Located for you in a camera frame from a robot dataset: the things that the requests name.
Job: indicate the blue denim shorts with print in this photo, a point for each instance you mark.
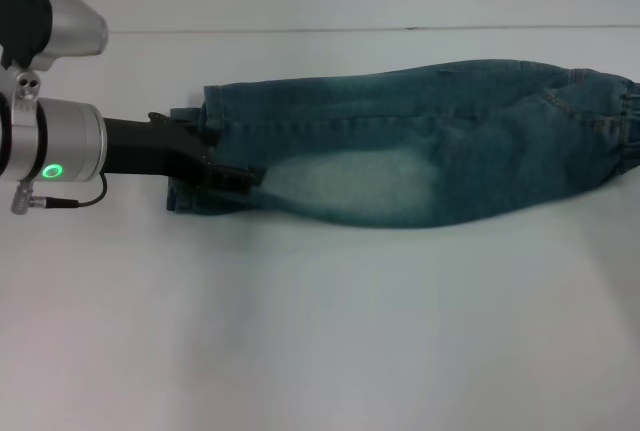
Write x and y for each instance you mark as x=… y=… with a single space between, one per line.
x=400 y=126

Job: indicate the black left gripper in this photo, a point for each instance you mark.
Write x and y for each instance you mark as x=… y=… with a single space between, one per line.
x=150 y=151

